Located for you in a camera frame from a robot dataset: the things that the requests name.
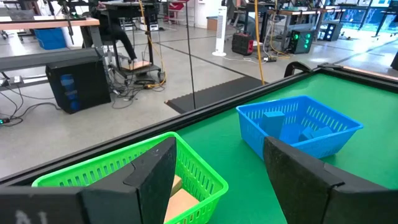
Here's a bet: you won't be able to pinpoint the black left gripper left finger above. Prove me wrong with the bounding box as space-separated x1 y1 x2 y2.
81 136 177 224

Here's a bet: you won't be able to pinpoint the black floor mat striped edge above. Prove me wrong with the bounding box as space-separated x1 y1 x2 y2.
164 76 268 114

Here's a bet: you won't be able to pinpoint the black computer tower blue lights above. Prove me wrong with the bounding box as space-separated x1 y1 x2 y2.
45 55 112 114

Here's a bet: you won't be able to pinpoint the blue storage bin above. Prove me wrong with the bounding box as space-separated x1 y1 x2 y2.
33 27 68 50

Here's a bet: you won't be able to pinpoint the wooden desk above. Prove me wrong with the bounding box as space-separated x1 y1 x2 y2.
0 17 100 32

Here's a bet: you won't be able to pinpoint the blue cube block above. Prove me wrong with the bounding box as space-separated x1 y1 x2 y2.
310 126 334 140

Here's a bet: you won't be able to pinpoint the cardboard box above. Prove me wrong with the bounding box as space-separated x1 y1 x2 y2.
206 16 218 31

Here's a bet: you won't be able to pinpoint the computer tower green lights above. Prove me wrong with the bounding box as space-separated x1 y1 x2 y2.
287 29 315 54

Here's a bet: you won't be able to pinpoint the black table frame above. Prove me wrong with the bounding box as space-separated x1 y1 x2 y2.
0 61 398 187

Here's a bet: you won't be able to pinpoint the person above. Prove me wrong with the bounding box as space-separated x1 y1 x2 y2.
91 1 138 63

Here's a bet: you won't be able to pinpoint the long wooden block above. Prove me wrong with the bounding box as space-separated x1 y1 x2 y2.
170 174 183 197

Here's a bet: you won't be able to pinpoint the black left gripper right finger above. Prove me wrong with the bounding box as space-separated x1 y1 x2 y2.
264 136 398 224

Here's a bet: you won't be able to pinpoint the green table mat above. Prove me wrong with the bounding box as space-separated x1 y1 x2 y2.
174 73 398 224

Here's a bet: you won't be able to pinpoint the blue rectangular block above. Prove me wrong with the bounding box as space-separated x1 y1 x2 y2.
260 111 286 139

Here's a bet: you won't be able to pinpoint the white tower fan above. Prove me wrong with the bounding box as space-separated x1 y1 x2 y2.
212 6 228 57

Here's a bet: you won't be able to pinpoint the small blue block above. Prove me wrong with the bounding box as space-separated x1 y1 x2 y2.
298 126 314 142

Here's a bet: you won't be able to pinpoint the green plastic basket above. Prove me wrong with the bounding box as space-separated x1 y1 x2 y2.
30 131 229 224

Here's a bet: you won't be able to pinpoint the computer tower white lights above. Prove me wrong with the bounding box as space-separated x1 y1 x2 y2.
323 21 343 42

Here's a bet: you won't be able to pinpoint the black and red box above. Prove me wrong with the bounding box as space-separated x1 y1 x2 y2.
231 32 254 56

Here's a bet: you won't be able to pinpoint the blue plastic basket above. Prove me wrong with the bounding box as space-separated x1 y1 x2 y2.
235 95 364 160

